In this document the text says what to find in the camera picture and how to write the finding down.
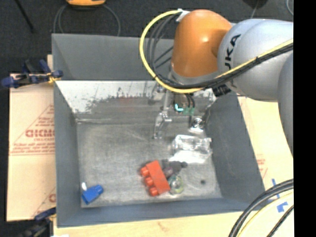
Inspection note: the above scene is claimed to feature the blue and white plastic piece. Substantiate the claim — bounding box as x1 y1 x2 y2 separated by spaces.
81 182 104 205

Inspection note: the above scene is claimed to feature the clear plastic bottle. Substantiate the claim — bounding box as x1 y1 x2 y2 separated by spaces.
169 134 213 164

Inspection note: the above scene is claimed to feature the grey metal bin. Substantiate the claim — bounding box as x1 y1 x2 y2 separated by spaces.
51 33 267 228

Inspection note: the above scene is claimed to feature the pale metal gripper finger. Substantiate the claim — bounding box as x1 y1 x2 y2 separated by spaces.
162 112 173 128
153 113 165 140

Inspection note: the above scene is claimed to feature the brown cardboard board, red print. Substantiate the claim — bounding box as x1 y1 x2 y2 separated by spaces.
6 54 294 222

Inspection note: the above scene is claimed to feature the red toy building block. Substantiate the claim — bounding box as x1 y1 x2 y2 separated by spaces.
139 160 171 197

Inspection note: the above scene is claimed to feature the clear glass round thing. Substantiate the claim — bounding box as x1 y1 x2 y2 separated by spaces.
168 174 185 195

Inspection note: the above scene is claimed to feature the dark grey small object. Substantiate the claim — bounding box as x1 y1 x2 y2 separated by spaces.
161 159 189 176

